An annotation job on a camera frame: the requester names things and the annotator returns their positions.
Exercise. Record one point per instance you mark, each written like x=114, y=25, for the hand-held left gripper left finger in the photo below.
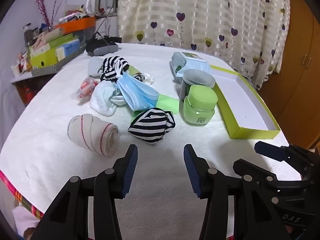
x=131, y=170

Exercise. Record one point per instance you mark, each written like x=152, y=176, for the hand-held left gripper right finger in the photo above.
x=191, y=172

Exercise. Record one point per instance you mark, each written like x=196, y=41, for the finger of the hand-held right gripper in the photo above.
x=270, y=151
x=250, y=167

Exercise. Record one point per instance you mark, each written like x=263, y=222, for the striped sock ball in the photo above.
x=150, y=127

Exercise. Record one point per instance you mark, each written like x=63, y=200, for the green cardboard box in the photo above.
x=240, y=100

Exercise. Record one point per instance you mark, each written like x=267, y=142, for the light green cloth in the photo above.
x=167, y=103

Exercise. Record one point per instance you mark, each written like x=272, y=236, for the white pale blue sock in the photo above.
x=102, y=100

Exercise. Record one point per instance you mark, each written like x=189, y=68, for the black white striped sock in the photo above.
x=111, y=67

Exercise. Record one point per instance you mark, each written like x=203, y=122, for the white bandage roll red stitching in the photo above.
x=92, y=135

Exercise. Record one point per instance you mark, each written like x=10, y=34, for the white terry table cover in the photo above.
x=62, y=175

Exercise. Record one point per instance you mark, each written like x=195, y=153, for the green jar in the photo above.
x=200, y=100

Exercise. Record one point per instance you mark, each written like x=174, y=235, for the wooden wardrobe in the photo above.
x=300, y=67

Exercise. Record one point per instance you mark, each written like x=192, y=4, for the clear plastic wrapper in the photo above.
x=150, y=80

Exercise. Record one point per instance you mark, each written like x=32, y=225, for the clear packet with red contents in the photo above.
x=85, y=90

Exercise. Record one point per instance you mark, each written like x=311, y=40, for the wet wipes pack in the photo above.
x=190, y=62

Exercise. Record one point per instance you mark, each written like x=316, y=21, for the colourful plaid blanket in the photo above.
x=22, y=200

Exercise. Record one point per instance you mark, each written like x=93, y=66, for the grey black headset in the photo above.
x=102, y=48

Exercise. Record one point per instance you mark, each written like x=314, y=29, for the striped cardboard tray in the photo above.
x=50, y=70

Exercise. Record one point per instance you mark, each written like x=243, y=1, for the blue white box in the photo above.
x=68, y=47

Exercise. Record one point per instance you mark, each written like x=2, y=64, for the small side table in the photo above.
x=21, y=81

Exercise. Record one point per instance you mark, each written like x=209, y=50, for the green file box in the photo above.
x=42, y=58

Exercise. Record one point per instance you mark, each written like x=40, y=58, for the cream curtain with hearts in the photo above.
x=200, y=17

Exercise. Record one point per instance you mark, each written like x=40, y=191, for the small white cup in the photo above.
x=15, y=71

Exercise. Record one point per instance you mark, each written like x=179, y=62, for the orange box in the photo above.
x=77, y=24

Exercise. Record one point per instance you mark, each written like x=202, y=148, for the beige roll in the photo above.
x=50, y=35

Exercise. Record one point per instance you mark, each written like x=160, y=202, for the glass jar dark lid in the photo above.
x=28, y=35

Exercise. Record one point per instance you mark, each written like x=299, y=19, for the purple decorative branches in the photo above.
x=45, y=17

